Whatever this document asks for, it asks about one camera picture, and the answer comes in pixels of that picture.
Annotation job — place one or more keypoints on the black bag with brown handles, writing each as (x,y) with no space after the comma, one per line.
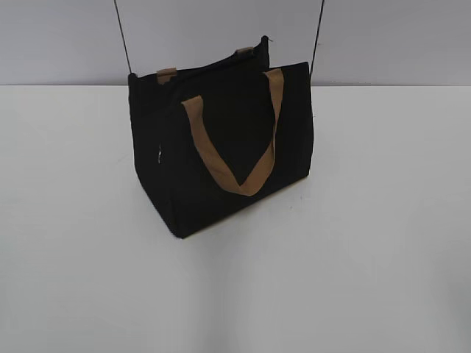
(213,140)

